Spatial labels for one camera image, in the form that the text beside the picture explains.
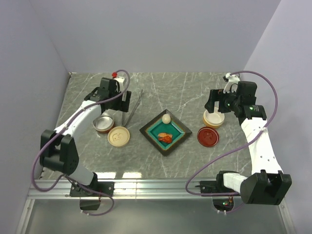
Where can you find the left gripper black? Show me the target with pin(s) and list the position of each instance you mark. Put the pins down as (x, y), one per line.
(122, 106)

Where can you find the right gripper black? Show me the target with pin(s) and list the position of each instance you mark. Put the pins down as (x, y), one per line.
(216, 95)

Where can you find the metal tongs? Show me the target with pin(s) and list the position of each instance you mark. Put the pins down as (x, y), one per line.
(125, 122)

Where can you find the white egg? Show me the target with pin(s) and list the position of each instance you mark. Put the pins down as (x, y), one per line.
(166, 118)

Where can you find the salmon piece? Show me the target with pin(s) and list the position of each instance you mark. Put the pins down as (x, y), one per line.
(162, 135)

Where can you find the red fried chicken piece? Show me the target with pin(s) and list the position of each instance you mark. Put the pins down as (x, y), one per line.
(165, 139)

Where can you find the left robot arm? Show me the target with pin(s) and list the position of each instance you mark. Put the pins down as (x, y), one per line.
(58, 151)

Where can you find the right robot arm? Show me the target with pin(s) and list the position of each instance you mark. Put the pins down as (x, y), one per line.
(267, 185)

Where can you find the red steel lunch container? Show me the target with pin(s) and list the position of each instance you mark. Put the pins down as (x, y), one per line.
(104, 123)

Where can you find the cream white bowl container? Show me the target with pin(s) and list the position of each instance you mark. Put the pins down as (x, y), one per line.
(213, 120)

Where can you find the red round lid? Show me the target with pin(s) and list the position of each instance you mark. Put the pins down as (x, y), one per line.
(207, 137)

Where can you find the cream round lid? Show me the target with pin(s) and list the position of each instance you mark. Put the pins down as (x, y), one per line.
(118, 136)

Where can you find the teal square plate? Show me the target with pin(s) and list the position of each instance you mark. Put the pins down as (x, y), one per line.
(165, 132)

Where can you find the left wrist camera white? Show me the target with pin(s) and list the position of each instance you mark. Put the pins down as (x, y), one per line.
(122, 81)

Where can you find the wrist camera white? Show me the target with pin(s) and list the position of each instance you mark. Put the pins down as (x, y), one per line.
(231, 83)
(122, 81)

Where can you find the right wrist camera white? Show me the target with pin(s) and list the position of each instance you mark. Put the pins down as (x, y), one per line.
(231, 83)

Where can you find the aluminium mounting rail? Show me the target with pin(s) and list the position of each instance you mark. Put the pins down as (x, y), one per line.
(137, 189)

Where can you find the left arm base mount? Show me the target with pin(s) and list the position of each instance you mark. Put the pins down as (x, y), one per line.
(90, 198)

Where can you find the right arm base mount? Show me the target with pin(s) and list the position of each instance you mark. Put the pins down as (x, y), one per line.
(223, 198)

